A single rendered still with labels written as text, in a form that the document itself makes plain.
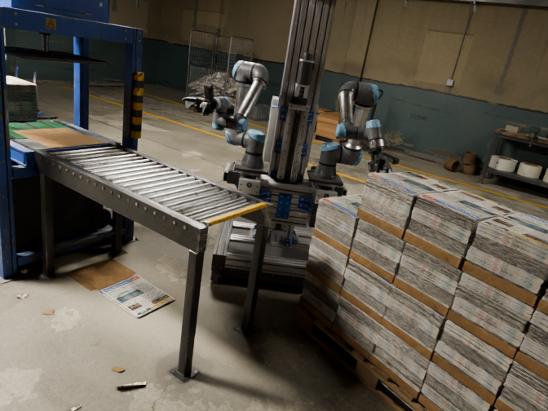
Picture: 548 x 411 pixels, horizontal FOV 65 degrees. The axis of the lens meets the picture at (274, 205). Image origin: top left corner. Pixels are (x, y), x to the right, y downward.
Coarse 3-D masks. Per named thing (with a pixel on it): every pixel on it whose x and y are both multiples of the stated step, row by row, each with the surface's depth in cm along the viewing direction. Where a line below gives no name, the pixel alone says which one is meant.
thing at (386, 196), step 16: (368, 176) 209; (384, 176) 209; (368, 192) 211; (384, 192) 202; (400, 192) 195; (416, 192) 192; (432, 192) 199; (368, 208) 212; (384, 208) 204; (400, 208) 197; (400, 224) 198
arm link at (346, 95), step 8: (344, 88) 254; (352, 88) 255; (344, 96) 251; (352, 96) 255; (344, 104) 246; (344, 112) 242; (352, 112) 245; (344, 120) 238; (352, 120) 240; (344, 128) 233; (352, 128) 233; (344, 136) 234; (352, 136) 234
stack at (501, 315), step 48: (336, 240) 231; (384, 240) 205; (384, 288) 208; (432, 288) 187; (480, 288) 170; (336, 336) 238; (384, 336) 210; (432, 336) 188; (432, 384) 191; (480, 384) 173
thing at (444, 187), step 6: (402, 174) 222; (408, 174) 223; (414, 174) 225; (420, 180) 215; (426, 180) 216; (432, 180) 218; (432, 186) 208; (438, 186) 210; (444, 186) 211; (450, 186) 214
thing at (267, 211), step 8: (112, 144) 286; (120, 144) 289; (136, 152) 277; (152, 160) 267; (160, 160) 269; (176, 168) 258; (200, 176) 251; (216, 184) 241; (232, 192) 234; (240, 192) 234; (248, 200) 229; (256, 200) 227; (264, 208) 223; (272, 208) 226; (248, 216) 231; (256, 216) 228; (264, 216) 224; (264, 224) 226
